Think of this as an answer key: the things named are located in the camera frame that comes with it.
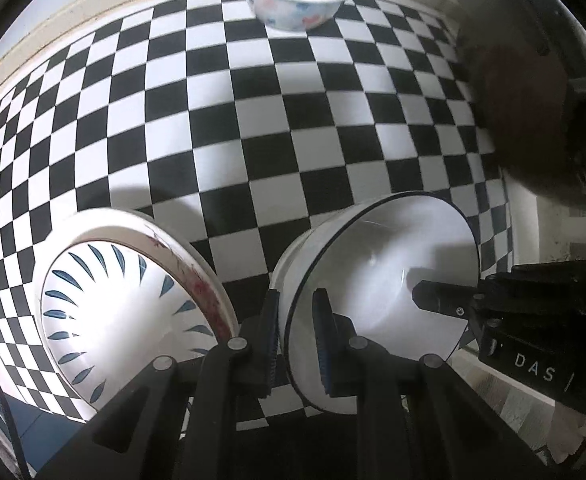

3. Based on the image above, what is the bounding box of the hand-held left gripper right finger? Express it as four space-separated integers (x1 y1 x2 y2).
311 287 554 480

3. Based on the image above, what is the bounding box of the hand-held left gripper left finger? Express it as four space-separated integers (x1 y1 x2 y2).
35 287 282 480

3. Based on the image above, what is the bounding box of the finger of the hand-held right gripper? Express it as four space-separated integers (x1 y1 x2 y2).
411 279 484 322

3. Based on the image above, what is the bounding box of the white bowl with dark rim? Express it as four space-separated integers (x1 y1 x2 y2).
269 191 482 415

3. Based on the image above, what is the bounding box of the white plate with pink flowers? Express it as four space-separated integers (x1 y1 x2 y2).
43 208 240 346

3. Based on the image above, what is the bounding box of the white plate with blue stripes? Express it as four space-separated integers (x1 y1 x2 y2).
33 239 224 408

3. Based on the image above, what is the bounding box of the black and white checkered mat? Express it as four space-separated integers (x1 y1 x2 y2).
0 0 520 422

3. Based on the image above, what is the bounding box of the dark brown rice cooker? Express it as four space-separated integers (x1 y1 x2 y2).
452 0 586 198

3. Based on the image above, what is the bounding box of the thin black cable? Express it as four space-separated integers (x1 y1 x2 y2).
0 330 32 480

